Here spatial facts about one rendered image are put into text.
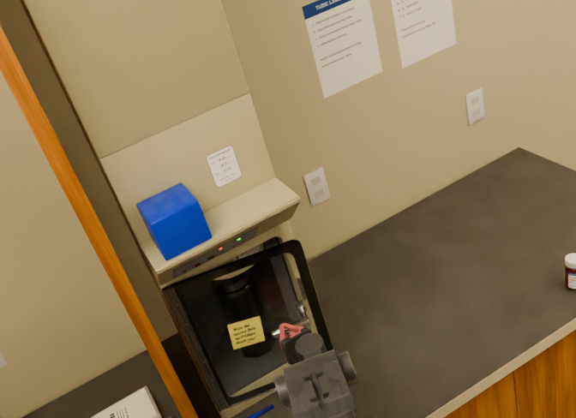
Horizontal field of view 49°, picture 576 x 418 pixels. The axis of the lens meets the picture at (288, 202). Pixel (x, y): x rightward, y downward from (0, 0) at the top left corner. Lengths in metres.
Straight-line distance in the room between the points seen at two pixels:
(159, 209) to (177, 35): 0.32
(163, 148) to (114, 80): 0.16
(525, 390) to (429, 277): 0.39
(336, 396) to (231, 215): 0.58
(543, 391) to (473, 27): 1.11
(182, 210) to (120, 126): 0.19
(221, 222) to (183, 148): 0.16
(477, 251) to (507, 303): 0.23
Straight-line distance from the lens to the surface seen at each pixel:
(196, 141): 1.28
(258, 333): 1.50
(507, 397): 1.80
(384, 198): 2.15
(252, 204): 1.31
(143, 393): 1.80
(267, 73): 1.79
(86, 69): 1.19
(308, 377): 0.87
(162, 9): 1.20
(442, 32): 2.09
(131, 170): 1.26
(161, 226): 1.20
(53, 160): 1.13
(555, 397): 1.97
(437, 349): 1.69
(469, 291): 1.83
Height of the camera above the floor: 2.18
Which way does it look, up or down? 32 degrees down
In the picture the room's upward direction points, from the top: 17 degrees counter-clockwise
